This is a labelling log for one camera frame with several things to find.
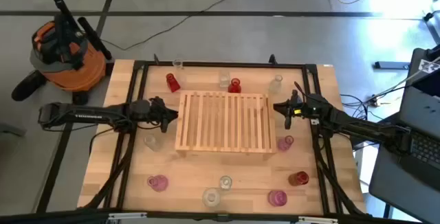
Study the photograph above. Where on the red slim bottle vase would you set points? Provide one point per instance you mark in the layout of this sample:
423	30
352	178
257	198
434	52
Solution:
173	84

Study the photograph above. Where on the black crossbeam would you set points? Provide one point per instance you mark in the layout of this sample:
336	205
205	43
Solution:
51	218

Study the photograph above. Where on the clear square glass vase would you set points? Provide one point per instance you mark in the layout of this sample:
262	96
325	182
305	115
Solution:
224	79

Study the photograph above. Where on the clear ribbed cylinder vase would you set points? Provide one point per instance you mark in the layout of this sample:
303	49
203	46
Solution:
225	182

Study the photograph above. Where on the pink twisted glass vase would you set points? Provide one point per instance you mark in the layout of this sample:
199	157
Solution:
159	183

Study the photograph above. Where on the clear bulbous glass vase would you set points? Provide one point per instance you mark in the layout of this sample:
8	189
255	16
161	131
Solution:
153	142

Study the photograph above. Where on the wooden slatted shelf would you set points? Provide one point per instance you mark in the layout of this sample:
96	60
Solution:
223	124

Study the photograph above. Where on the clear plain glass vase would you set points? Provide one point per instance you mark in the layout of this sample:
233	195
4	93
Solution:
177	64

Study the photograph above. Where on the black vacuum nozzle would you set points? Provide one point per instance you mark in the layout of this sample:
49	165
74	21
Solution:
27	86

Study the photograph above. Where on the grey floor foot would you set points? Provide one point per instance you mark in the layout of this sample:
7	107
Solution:
10	129

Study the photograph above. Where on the black frame clamp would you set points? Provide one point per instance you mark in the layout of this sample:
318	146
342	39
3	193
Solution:
156	60
272	59

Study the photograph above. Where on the silver beam bracket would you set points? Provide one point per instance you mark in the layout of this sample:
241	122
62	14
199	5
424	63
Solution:
127	216
318	220

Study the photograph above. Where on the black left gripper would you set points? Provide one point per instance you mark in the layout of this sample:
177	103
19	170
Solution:
157	110

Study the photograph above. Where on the orange shop vacuum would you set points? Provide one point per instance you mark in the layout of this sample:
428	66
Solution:
79	69

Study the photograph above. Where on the clear textured bottle vase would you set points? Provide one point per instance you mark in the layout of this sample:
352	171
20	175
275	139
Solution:
275	84

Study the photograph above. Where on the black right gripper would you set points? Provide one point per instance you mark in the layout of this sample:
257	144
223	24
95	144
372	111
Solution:
306	109

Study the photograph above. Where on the white marker tag paper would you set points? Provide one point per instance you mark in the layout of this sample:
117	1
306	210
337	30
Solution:
429	66

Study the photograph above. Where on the pink flared glass vase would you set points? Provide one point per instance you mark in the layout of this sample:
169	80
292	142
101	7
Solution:
284	144

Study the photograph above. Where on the pink ribbed glass vase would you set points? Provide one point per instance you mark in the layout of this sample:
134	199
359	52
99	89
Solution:
277	198

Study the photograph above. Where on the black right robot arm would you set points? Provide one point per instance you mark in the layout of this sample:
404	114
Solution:
361	126

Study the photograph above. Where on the grey laptop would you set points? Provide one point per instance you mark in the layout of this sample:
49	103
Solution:
423	107

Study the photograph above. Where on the dark red round vase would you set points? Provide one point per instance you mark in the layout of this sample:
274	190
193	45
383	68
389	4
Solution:
298	178

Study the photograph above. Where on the grey side desk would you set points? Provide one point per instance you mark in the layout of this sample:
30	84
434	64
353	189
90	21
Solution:
395	189

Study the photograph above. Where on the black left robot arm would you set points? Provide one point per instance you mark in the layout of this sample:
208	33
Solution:
86	115

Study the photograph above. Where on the black floor bar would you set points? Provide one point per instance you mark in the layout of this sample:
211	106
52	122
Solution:
392	65

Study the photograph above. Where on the red ribbed glass vase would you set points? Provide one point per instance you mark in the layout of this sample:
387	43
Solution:
234	87

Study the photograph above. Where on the black aluminium table frame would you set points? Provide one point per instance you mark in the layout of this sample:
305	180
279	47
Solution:
223	64

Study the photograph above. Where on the clear hammered glass vase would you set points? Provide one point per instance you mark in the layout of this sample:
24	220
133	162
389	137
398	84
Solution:
211	197

